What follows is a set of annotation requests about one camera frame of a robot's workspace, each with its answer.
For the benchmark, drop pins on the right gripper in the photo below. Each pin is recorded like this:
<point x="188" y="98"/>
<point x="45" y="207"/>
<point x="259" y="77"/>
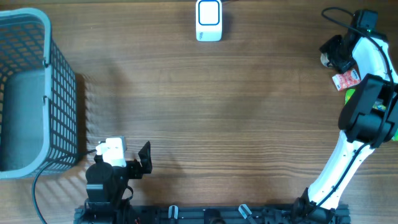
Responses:
<point x="343" y="63"/>

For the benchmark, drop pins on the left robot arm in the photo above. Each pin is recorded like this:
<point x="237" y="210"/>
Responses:
<point x="105" y="187"/>

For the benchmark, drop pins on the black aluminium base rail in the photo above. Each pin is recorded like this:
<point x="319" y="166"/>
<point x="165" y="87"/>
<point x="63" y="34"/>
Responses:
<point x="175" y="214"/>

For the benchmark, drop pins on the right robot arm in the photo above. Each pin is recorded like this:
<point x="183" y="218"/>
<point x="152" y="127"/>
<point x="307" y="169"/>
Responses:
<point x="368" y="118"/>

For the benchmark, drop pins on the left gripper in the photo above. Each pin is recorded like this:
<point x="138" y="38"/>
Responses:
<point x="137" y="171"/>

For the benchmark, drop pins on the grey plastic shopping basket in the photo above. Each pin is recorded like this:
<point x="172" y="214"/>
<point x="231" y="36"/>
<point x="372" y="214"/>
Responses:
<point x="38" y="98"/>

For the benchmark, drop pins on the green Haribo candy bag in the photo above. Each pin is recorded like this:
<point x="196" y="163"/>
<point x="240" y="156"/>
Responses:
<point x="349" y="95"/>

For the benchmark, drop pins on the small red white box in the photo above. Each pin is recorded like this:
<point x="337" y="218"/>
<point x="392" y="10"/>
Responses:
<point x="346" y="80"/>

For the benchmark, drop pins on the green lid jar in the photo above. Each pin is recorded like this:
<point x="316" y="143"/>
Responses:
<point x="325" y="61"/>

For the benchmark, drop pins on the white barcode scanner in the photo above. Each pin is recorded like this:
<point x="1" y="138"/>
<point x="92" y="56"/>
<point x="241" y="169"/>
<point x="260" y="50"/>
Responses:
<point x="208" y="20"/>

